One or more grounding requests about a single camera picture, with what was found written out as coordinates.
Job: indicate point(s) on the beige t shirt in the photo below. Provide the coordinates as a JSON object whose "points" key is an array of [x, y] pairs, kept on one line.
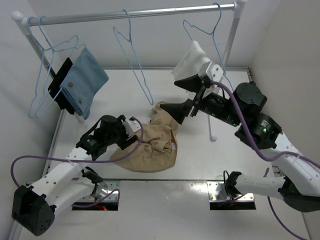
{"points": [[158, 149]]}

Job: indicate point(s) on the silver clothes rack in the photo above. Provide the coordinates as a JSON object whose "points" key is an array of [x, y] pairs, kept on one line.
{"points": [[25, 24]]}

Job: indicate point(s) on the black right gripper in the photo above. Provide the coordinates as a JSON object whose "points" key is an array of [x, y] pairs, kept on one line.
{"points": [[177, 110]]}

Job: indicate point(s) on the white quilted cloth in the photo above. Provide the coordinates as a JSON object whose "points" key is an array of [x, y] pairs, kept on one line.
{"points": [[191, 64]]}

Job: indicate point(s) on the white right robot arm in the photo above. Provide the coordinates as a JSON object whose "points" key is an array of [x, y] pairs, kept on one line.
{"points": [[298, 184]]}

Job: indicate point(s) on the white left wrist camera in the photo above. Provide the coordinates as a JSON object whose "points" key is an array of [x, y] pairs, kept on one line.
{"points": [[131, 126]]}

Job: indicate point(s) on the blue denim cloth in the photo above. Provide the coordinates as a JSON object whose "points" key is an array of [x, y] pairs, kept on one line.
{"points": [[84, 79]]}

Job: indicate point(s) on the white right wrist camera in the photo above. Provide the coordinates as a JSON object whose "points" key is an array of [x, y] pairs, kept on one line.
{"points": [[211, 70]]}

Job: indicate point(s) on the black cloth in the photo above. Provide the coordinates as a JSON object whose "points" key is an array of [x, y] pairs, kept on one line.
{"points": [[54, 87]]}

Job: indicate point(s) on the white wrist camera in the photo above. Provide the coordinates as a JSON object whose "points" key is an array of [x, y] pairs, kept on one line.
{"points": [[211, 70], [131, 126]]}

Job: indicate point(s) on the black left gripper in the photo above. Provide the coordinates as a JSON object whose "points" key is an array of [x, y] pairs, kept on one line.
{"points": [[119, 125]]}

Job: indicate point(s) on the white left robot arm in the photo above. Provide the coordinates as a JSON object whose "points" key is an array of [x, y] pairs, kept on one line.
{"points": [[35, 206]]}

